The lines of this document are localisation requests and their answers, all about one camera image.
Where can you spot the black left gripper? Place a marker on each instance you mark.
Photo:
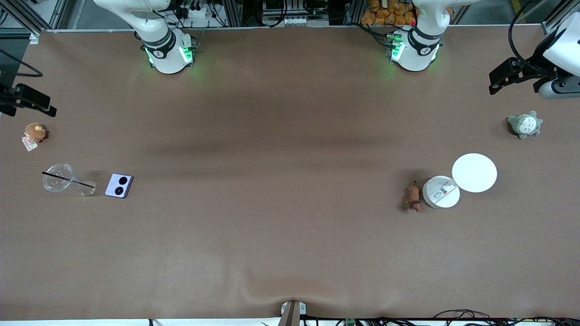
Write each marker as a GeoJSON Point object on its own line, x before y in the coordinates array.
{"type": "Point", "coordinates": [533, 72]}

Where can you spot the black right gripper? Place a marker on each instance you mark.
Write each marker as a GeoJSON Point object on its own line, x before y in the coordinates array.
{"type": "Point", "coordinates": [9, 98]}

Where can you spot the lilac flip phone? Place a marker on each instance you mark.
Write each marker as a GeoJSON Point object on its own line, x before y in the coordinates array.
{"type": "Point", "coordinates": [119, 185]}

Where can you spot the brown lion statue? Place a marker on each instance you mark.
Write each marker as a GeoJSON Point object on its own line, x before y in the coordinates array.
{"type": "Point", "coordinates": [413, 197]}

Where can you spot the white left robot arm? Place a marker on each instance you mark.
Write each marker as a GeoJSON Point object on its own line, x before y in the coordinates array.
{"type": "Point", "coordinates": [419, 54]}

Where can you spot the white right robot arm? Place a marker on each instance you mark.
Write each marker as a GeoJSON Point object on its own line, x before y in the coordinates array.
{"type": "Point", "coordinates": [167, 59]}

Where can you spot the brown plush toy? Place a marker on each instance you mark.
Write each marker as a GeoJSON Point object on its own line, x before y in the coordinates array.
{"type": "Point", "coordinates": [34, 131]}

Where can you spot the pink white toy tag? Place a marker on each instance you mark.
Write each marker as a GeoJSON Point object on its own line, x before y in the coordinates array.
{"type": "Point", "coordinates": [30, 145]}

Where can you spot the grey white plush toy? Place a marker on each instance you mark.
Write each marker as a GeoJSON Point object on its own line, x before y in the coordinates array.
{"type": "Point", "coordinates": [525, 125]}

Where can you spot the clear plastic cup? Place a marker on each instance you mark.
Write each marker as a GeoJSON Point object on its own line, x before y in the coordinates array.
{"type": "Point", "coordinates": [56, 177]}

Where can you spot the black drinking straw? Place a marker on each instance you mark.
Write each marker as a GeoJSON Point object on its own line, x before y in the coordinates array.
{"type": "Point", "coordinates": [68, 179]}

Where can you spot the white round lid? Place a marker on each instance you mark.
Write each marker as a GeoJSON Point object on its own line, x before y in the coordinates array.
{"type": "Point", "coordinates": [474, 173]}

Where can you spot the white round box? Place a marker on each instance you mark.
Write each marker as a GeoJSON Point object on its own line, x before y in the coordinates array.
{"type": "Point", "coordinates": [442, 194]}

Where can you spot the white power strip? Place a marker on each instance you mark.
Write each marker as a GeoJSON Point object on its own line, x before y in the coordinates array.
{"type": "Point", "coordinates": [199, 12]}

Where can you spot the metal table corner bracket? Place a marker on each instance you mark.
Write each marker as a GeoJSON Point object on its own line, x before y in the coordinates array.
{"type": "Point", "coordinates": [34, 38]}
{"type": "Point", "coordinates": [549, 29]}

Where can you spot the white network switch box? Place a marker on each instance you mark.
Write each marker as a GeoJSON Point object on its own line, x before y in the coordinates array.
{"type": "Point", "coordinates": [294, 21]}

